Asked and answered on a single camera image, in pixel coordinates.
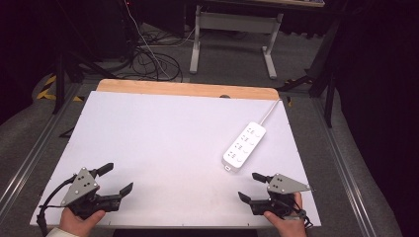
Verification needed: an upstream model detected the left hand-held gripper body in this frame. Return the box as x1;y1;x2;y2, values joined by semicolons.
60;167;124;220

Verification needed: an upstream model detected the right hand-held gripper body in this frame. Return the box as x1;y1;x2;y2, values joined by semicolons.
249;173;312;221

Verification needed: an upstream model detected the white power strip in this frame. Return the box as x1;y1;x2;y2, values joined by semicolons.
221;121;267;174

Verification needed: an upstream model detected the person's left hand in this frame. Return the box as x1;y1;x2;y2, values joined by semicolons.
58;206;107;237

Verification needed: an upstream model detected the person's right hand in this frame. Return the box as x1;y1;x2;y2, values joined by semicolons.
263;192;307;237

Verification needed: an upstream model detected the white board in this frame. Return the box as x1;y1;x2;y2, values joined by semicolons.
29;91;322;229

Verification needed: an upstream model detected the yellow black hazard tape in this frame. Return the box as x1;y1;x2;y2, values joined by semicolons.
36;74;85;103

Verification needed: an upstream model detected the black metal stand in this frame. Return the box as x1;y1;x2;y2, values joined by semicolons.
50;0;117;116
277;13;344;128

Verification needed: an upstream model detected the wooden table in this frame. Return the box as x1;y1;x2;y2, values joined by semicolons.
96;78;281;102

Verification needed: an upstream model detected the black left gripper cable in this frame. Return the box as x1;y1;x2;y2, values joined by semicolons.
36;174;78;237

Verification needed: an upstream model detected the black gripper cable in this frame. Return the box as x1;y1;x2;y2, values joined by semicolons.
290;205;314;230
36;174;78;237

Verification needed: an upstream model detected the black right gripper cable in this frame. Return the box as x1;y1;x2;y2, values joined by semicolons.
290;205;314;230

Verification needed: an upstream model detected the aluminium floor rail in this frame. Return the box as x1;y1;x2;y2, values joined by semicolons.
310;96;396;237
0;82;83;211

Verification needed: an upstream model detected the white power strip cable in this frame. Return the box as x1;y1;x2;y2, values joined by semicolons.
259;98;282;126

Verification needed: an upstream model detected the tangle of black floor cables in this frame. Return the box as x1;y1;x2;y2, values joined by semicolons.
130;45;184;82

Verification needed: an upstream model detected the thin white floor cable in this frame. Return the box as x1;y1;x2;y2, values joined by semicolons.
124;0;196;81

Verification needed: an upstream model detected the white metal desk frame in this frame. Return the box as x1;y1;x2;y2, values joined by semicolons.
189;0;326;81

